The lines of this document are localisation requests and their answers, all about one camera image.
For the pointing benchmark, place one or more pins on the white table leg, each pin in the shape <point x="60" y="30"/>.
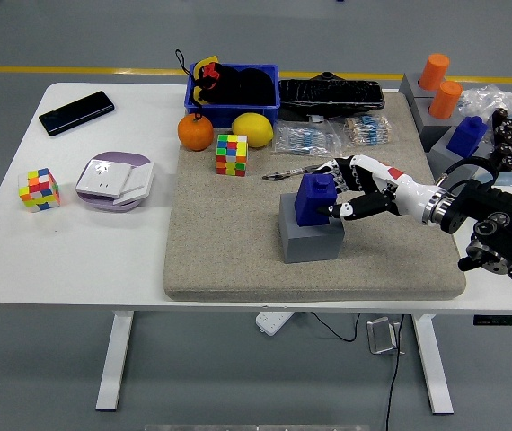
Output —
<point x="114" y="363"/>
<point x="435" y="368"/>

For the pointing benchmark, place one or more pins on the black table control panel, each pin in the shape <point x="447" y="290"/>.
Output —
<point x="503" y="320"/>

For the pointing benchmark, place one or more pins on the black silver pen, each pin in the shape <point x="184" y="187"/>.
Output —
<point x="285" y="173"/>

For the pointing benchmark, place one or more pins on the black pouch with red clip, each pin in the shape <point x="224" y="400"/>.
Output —
<point x="247" y="87"/>

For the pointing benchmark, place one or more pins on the black wrapped long bar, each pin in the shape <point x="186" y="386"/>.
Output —
<point x="328" y="96"/>

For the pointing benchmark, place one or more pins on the blue seal stamp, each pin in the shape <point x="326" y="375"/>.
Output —
<point x="310" y="202"/>
<point x="467" y="137"/>

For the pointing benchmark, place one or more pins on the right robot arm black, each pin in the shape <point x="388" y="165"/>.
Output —
<point x="494" y="206"/>

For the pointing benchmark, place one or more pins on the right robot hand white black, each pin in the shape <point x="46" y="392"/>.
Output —
<point x="406" y="190"/>

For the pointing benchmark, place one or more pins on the metal bracket stand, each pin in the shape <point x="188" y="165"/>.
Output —
<point x="382" y="336"/>

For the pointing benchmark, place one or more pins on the yellow lemon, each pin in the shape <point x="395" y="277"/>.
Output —
<point x="252" y="130"/>

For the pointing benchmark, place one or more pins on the small clear bag of resistors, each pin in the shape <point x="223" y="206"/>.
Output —
<point x="368" y="130"/>

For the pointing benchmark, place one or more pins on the white switch panel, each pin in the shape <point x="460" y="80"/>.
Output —
<point x="140" y="179"/>

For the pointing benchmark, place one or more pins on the crumpled clear plastic bag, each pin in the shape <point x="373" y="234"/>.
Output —
<point x="485" y="96"/>

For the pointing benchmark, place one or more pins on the blue plastic bin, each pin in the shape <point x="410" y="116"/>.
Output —
<point x="238" y="114"/>

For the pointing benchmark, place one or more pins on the grey seal holder block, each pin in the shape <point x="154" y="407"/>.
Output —
<point x="440" y="155"/>
<point x="411" y="87"/>
<point x="312" y="247"/>
<point x="426" y="128"/>

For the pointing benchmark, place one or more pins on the orange fruit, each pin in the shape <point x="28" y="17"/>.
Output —
<point x="196" y="132"/>

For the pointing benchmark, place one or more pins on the dark brown knobs bunch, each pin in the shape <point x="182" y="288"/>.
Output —
<point x="507" y="137"/>

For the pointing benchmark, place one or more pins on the grey-brown mat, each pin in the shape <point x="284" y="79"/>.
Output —
<point x="238" y="233"/>

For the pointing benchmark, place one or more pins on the white power strip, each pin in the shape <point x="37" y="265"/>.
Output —
<point x="274" y="322"/>

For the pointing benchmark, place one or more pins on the scrambled rubik's cube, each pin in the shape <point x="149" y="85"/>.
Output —
<point x="232" y="155"/>
<point x="39" y="190"/>

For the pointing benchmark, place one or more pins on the white wall socket panel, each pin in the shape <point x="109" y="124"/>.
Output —
<point x="102" y="177"/>

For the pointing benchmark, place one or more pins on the black smartphone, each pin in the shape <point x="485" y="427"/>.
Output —
<point x="76" y="113"/>

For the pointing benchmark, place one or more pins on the orange cylinder seal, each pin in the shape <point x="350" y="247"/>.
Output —
<point x="434" y="72"/>
<point x="445" y="101"/>

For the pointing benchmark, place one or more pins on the purple plate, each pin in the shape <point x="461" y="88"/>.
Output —
<point x="117" y="155"/>

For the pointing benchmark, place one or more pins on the large clear bag of resistors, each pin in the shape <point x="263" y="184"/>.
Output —
<point x="307" y="139"/>

